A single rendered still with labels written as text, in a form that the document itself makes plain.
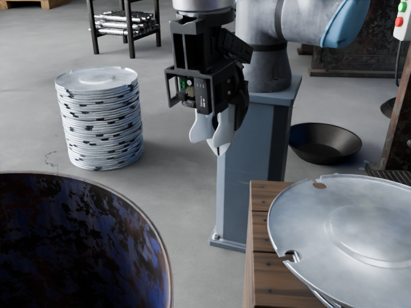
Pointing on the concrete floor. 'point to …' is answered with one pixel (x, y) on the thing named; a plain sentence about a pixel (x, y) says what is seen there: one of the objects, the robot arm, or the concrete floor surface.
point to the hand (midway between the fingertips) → (221, 145)
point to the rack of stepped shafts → (125, 24)
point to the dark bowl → (323, 143)
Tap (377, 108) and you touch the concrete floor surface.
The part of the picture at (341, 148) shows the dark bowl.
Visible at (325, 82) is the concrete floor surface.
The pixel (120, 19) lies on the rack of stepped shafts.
